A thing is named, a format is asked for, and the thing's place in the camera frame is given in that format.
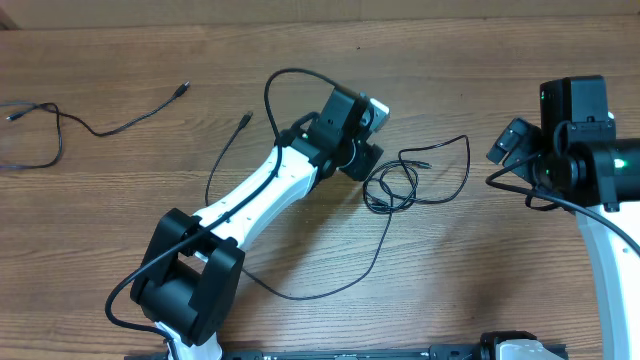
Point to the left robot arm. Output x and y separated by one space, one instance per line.
194 261

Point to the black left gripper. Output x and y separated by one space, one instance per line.
366 156

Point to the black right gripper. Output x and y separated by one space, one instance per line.
518 142

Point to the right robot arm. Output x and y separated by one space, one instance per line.
575 161

